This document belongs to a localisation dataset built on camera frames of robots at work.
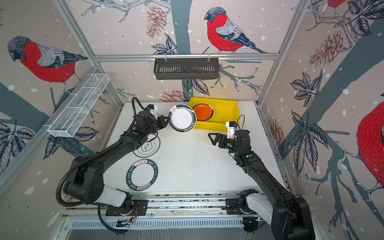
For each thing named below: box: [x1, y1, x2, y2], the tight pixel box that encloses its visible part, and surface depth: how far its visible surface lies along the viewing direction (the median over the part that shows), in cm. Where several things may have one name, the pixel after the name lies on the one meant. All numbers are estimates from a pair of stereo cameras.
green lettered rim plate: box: [126, 159, 158, 192], surface depth 87 cm
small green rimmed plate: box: [167, 104, 197, 134], surface depth 91 cm
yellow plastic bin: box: [188, 97, 240, 132], surface depth 113 cm
